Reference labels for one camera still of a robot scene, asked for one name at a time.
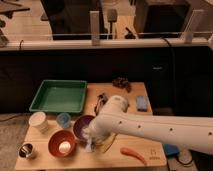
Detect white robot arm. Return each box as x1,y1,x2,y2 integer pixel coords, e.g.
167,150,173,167
89,95,213,155

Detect purple bowl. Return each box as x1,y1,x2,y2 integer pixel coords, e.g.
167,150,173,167
73,115,94,141

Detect red bowl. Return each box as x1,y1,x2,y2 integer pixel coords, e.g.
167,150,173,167
48,130,76,158

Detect bunch of dark grapes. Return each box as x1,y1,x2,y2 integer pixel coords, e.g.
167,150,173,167
112,77,132,93

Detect blue sponge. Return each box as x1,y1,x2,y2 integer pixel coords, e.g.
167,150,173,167
136,96,147,112

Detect green plastic tray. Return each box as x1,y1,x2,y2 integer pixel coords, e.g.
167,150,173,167
29,80,87,114

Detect orange carrot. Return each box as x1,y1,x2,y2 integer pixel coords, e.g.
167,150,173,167
120,147,147,165

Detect white paper cup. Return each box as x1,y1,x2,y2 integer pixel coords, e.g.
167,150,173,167
28,112,48,133

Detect wooden board table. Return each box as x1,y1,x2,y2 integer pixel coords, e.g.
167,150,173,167
14,82,168,171

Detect blue box on floor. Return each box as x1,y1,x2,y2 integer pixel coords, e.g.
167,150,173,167
163,144,179,156

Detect small metal cup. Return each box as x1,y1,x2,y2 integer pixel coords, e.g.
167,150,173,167
18,143,36,159

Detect black handled brush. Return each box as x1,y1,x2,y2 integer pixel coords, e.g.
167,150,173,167
94,93,108,115

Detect black cable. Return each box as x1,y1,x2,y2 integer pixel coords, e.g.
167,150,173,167
161,36,177,76

